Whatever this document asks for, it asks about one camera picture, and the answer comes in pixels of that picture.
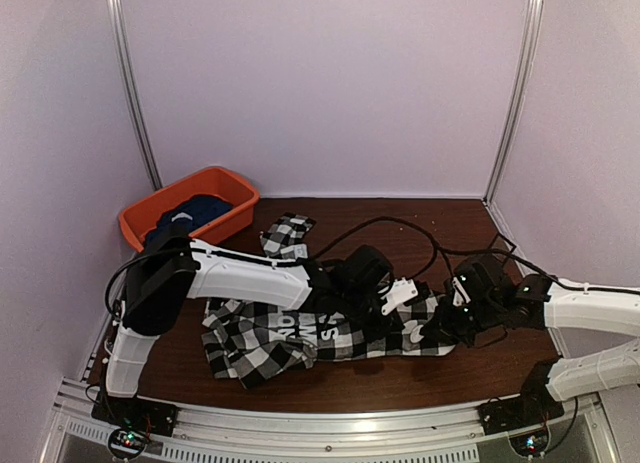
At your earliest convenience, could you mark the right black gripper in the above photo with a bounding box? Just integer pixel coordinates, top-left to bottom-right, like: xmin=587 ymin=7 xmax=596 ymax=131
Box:
xmin=420 ymin=297 xmax=502 ymax=349

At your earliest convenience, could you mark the black white checkered shirt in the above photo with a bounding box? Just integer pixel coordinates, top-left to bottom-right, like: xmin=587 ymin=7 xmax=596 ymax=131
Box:
xmin=199 ymin=212 xmax=457 ymax=390

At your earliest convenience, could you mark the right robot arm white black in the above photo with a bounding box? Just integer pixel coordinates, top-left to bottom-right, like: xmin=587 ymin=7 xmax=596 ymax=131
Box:
xmin=421 ymin=248 xmax=639 ymax=425

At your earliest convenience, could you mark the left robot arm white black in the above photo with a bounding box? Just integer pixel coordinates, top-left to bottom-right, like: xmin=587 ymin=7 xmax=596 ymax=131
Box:
xmin=103 ymin=227 xmax=394 ymax=427

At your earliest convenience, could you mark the small black brooch box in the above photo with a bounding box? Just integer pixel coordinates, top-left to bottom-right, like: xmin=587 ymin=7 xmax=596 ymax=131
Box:
xmin=489 ymin=232 xmax=517 ymax=267

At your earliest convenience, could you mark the dark blue garment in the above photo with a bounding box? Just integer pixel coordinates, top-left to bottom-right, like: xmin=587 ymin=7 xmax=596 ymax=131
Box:
xmin=144 ymin=194 xmax=233 ymax=244

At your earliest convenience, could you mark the orange plastic basin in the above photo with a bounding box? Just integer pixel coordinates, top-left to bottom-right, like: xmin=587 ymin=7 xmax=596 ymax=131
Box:
xmin=119 ymin=166 xmax=260 ymax=251

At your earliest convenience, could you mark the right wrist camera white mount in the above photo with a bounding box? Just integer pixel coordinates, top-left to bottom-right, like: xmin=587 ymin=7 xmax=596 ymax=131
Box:
xmin=451 ymin=277 xmax=471 ymax=307

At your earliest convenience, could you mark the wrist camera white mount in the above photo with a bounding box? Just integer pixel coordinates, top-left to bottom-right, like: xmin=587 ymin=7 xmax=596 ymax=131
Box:
xmin=451 ymin=277 xmax=471 ymax=307
xmin=381 ymin=278 xmax=418 ymax=316

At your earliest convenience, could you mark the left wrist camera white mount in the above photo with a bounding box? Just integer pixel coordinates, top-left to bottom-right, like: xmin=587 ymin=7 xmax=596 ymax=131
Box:
xmin=381 ymin=278 xmax=418 ymax=316

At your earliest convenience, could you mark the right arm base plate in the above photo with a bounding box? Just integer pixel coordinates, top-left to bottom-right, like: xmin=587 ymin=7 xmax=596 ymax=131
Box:
xmin=477 ymin=394 xmax=565 ymax=435

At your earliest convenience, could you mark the right black cable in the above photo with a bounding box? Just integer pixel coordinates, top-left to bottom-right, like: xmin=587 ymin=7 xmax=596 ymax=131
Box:
xmin=439 ymin=247 xmax=586 ymax=292

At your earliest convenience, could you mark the aluminium front rail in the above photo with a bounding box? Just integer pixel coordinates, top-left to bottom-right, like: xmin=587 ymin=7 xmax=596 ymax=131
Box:
xmin=35 ymin=381 xmax=621 ymax=462

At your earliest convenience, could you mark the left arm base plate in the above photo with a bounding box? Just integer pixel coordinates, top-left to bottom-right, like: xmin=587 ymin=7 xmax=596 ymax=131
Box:
xmin=91 ymin=396 xmax=178 ymax=437

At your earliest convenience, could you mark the right aluminium corner post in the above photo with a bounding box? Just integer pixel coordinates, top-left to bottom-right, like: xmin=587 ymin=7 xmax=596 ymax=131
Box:
xmin=483 ymin=0 xmax=544 ymax=207

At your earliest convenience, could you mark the aluminium corner post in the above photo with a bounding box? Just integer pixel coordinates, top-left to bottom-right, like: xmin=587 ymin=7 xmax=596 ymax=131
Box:
xmin=483 ymin=0 xmax=544 ymax=207
xmin=106 ymin=0 xmax=163 ymax=190

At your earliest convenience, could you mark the left aluminium corner post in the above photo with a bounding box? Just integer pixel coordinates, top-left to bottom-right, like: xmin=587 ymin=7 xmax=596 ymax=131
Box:
xmin=106 ymin=0 xmax=163 ymax=190

